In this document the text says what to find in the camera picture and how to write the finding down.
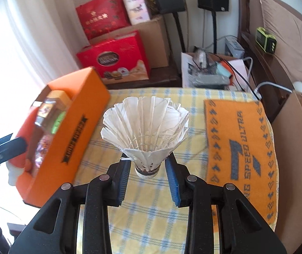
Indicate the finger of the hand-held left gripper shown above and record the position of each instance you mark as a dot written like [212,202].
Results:
[13,144]

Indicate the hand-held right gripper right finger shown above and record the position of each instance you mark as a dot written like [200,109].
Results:
[172,184]

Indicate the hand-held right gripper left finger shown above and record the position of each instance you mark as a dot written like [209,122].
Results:
[123,180]

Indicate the white feather shuttlecock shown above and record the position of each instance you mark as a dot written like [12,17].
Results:
[143,127]

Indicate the orange cardboard box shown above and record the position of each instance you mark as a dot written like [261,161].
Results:
[61,180]

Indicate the yellow checkered cloth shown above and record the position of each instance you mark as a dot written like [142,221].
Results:
[151,217]

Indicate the small yellow box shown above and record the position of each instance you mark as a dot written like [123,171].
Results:
[58,99]

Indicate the orange printed towel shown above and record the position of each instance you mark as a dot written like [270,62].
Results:
[246,127]

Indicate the white curtain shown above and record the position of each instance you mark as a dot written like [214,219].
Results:
[21,45]

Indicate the open box of clutter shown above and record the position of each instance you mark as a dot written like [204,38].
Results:
[209,79]

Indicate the red gift boxes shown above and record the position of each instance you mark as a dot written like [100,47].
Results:
[113,58]

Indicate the open brown cardboard box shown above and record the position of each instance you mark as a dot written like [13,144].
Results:
[293,164]

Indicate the large brown cardboard carton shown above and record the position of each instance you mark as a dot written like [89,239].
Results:
[156,42]

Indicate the white grey device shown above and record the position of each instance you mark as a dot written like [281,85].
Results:
[234,46]

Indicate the black speaker stand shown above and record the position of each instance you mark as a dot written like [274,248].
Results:
[214,31]
[179,31]

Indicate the red gift bag gold print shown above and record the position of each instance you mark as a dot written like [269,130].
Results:
[100,16]

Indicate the brown sofa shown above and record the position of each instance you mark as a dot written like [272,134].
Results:
[248,45]

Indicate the green portable radio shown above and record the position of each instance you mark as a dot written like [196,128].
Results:
[266,40]

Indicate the pink tissue pack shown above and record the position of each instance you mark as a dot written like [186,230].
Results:
[137,8]

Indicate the large beige sofa cushion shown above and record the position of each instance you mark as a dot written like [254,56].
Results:
[291,37]

